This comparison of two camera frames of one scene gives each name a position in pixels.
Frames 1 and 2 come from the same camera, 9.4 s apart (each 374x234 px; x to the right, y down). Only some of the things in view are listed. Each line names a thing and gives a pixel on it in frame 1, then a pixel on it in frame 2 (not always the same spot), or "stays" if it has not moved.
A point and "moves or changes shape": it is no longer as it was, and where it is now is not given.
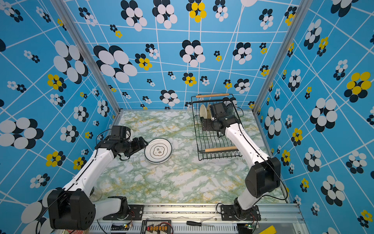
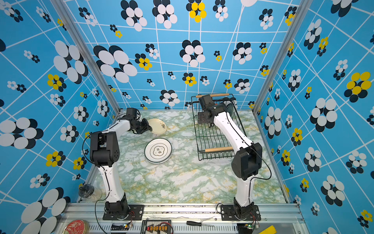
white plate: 158,151 stays
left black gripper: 138,146 to 146,126
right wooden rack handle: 220,149 stays
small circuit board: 124,227 stays
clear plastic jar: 95,194 stays
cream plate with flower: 203,111 moves or changes shape
